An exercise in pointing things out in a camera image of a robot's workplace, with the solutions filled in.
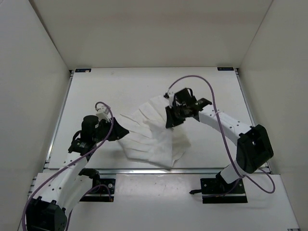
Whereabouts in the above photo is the right blue table label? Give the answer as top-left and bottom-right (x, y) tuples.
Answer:
(217, 67), (234, 71)

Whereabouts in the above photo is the blue table label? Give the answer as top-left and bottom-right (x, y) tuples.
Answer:
(75, 68), (91, 73)
(217, 67), (234, 71)

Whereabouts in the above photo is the left blue table label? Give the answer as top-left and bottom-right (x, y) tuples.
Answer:
(75, 68), (91, 73)

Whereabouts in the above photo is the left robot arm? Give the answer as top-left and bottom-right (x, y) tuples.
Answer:
(22, 115), (129, 231)

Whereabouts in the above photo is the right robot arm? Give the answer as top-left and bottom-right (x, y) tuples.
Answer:
(164, 88), (274, 195)

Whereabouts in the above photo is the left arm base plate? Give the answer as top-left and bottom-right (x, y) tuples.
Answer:
(80, 178), (116, 203)

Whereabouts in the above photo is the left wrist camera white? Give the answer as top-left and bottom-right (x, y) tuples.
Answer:
(95, 106), (109, 121)

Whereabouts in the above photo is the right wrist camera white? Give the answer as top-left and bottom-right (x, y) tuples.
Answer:
(163, 91), (174, 102)

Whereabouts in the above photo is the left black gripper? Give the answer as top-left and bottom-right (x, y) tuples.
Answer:
(95, 115), (130, 141)

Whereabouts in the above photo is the white pleated skirt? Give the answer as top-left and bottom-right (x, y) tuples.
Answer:
(117, 96), (191, 167)

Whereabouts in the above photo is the aluminium table front rail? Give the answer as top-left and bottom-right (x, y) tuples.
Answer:
(43, 167), (272, 176)

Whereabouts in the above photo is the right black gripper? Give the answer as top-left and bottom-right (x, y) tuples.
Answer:
(165, 104), (187, 129)

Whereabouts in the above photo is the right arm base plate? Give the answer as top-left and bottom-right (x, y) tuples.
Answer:
(189, 178), (248, 204)

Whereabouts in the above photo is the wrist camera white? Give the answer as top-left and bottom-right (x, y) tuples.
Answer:
(163, 91), (174, 102)
(95, 106), (109, 121)

